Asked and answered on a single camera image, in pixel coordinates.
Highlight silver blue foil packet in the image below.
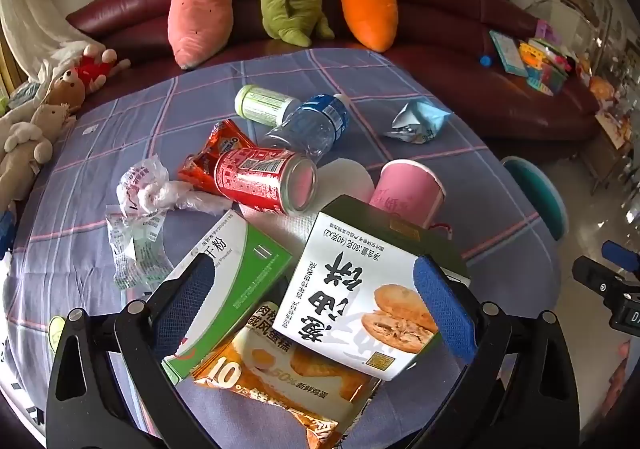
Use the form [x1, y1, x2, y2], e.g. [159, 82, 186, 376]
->
[384, 98, 453, 144]

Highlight beige plush toy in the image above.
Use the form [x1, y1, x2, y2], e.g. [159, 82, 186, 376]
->
[30, 103, 76, 140]

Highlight teal picture book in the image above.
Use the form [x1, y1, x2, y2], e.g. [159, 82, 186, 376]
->
[489, 30, 528, 77]

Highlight red drink can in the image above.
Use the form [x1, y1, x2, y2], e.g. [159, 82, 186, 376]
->
[214, 146, 319, 216]

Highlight brown teddy bears pile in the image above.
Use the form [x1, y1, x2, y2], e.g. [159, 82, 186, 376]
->
[0, 122, 53, 210]

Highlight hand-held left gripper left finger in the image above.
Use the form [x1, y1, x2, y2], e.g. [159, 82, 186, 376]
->
[46, 254, 219, 449]

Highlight white green plastic bottle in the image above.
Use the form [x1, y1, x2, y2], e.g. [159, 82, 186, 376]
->
[235, 84, 301, 125]

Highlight white cloth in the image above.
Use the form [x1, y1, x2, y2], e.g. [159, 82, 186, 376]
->
[0, 0, 96, 95]

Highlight orange carrot plush toy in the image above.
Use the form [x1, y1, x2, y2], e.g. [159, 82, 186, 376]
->
[341, 0, 399, 53]

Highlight pile of colourful toys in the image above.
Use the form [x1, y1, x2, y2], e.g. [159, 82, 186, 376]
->
[520, 22, 576, 95]

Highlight white box with burger picture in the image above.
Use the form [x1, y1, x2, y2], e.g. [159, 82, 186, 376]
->
[272, 195, 472, 381]

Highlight blue plaid tablecloth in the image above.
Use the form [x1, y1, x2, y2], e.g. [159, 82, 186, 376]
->
[0, 48, 561, 449]

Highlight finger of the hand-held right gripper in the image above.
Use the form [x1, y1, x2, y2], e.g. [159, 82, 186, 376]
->
[601, 240, 640, 275]
[572, 256, 636, 302]

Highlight dark red leather sofa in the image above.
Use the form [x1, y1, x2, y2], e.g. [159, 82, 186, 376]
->
[65, 0, 608, 165]

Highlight clear plastic water bottle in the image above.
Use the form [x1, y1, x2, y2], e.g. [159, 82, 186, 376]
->
[263, 93, 351, 162]

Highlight clear green printed wrapper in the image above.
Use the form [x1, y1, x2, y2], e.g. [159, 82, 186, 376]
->
[105, 209, 173, 292]

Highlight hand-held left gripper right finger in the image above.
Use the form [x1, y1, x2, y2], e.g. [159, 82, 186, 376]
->
[412, 255, 581, 449]

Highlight pink paper cup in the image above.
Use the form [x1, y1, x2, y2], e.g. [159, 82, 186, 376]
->
[369, 159, 446, 230]

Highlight brown teddy bear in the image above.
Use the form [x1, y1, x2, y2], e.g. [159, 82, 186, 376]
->
[47, 69, 86, 115]

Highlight plush toy in red clothes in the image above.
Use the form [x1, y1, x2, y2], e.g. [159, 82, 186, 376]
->
[75, 45, 131, 95]

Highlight person's right hand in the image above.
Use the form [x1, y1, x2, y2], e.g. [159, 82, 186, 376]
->
[599, 340, 637, 418]

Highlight orange cake packet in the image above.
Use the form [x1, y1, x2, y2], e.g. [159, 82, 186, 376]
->
[192, 301, 383, 449]

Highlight orange red snack wrapper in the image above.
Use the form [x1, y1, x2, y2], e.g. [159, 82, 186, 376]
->
[177, 119, 256, 195]

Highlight pink rabbit plush pillow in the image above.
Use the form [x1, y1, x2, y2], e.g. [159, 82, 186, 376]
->
[167, 0, 233, 70]

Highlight green white cardboard box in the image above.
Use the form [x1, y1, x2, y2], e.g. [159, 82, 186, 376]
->
[160, 219, 293, 386]

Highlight white plastic bag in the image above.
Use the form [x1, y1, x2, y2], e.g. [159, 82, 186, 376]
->
[116, 155, 233, 220]

